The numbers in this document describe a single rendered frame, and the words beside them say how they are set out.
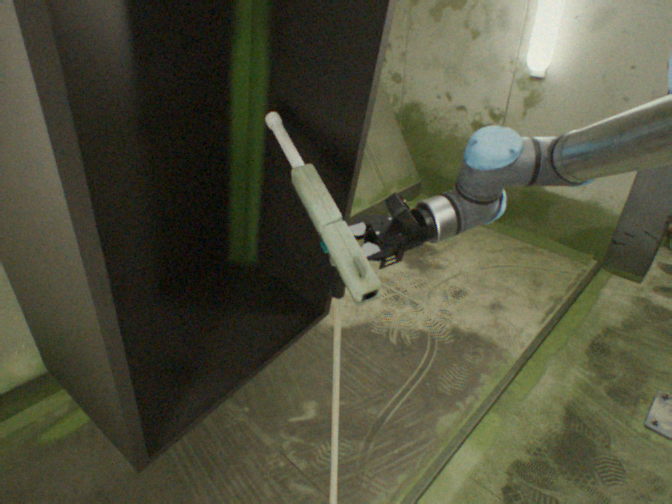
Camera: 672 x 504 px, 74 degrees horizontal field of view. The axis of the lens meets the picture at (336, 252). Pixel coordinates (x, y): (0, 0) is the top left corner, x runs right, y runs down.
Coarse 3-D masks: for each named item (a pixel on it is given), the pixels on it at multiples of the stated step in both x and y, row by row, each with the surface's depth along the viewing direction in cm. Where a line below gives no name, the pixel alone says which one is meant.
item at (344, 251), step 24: (288, 144) 93; (312, 168) 88; (312, 192) 84; (312, 216) 84; (336, 216) 81; (336, 240) 78; (336, 264) 79; (360, 264) 74; (336, 288) 91; (360, 288) 73
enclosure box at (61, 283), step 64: (0, 0) 37; (64, 0) 69; (128, 0) 76; (192, 0) 85; (256, 0) 96; (320, 0) 86; (384, 0) 78; (0, 64) 42; (64, 64) 73; (128, 64) 82; (192, 64) 92; (256, 64) 103; (320, 64) 93; (0, 128) 50; (64, 128) 43; (128, 128) 88; (192, 128) 101; (256, 128) 113; (320, 128) 100; (0, 192) 61; (64, 192) 47; (128, 192) 96; (192, 192) 110; (256, 192) 124; (0, 256) 79; (64, 256) 56; (128, 256) 104; (192, 256) 122; (256, 256) 137; (320, 256) 119; (64, 320) 71; (128, 320) 115; (192, 320) 118; (256, 320) 122; (320, 320) 125; (64, 384) 95; (128, 384) 71; (192, 384) 104; (128, 448) 83
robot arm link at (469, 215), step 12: (444, 192) 91; (456, 192) 88; (504, 192) 90; (456, 204) 87; (468, 204) 87; (492, 204) 87; (504, 204) 90; (456, 216) 87; (468, 216) 88; (480, 216) 89; (492, 216) 91; (468, 228) 90
